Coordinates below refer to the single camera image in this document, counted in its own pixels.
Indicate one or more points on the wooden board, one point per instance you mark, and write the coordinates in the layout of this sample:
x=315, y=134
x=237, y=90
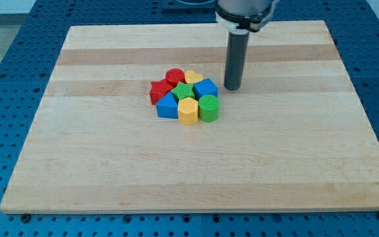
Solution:
x=135, y=119

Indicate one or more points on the red star block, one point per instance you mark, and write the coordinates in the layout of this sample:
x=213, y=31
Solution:
x=158, y=90

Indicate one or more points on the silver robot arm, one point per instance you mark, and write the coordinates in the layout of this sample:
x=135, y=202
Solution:
x=240, y=18

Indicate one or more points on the dark blue base plate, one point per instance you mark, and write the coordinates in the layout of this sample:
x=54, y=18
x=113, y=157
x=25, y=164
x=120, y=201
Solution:
x=169, y=6

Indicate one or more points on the yellow heart block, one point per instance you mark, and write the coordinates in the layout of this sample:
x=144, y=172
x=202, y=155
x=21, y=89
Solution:
x=192, y=77

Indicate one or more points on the red cylinder block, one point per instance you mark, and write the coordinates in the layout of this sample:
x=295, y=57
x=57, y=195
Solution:
x=174, y=76

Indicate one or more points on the blue cube block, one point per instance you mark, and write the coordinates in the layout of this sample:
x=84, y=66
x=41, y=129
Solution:
x=205, y=87

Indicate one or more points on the yellow hexagon block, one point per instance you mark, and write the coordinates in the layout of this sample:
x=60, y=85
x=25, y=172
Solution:
x=188, y=111

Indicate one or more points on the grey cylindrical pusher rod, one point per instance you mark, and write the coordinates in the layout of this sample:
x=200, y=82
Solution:
x=235, y=60

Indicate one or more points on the green star block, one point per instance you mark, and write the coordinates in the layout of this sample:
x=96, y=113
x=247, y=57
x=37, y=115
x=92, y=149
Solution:
x=182, y=91

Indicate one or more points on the green cylinder block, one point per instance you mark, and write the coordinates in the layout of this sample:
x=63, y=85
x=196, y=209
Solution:
x=208, y=108

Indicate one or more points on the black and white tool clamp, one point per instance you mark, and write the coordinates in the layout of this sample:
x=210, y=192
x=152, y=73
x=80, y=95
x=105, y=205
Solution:
x=244, y=16

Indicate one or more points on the blue triangle block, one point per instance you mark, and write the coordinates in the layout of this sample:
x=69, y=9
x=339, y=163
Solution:
x=167, y=107

